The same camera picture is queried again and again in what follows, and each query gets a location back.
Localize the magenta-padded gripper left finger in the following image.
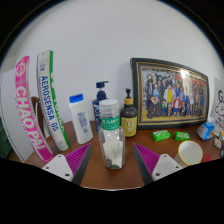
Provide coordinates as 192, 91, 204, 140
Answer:
41, 143, 92, 186

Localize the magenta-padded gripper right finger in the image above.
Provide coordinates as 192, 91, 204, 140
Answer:
131, 143, 184, 186

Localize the clear green-labelled drink bottle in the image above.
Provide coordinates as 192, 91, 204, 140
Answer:
97, 98, 126, 170

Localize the white mug with yellow rim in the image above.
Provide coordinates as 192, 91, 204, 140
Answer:
173, 140, 204, 168

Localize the small green packet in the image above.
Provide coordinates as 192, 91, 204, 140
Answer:
152, 129, 172, 142
174, 131, 191, 142

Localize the white bottle with blue cap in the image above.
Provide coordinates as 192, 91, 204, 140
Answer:
67, 93, 94, 145

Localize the brown pump bottle, yellow label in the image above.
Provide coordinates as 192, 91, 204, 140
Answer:
119, 88, 138, 138

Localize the small floral packet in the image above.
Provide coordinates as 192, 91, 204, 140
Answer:
213, 134, 224, 150

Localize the green and white shuttlecock tube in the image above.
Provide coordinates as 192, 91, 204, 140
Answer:
36, 50, 71, 152

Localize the pink shuttlecock tube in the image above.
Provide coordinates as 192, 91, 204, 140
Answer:
14, 55, 55, 164

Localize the framed group picture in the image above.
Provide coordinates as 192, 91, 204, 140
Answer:
130, 57, 210, 130

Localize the dark blue pump bottle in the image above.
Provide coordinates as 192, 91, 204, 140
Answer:
91, 80, 110, 132

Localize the white printed paper gift bag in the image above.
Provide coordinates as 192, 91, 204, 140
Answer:
209, 77, 224, 131

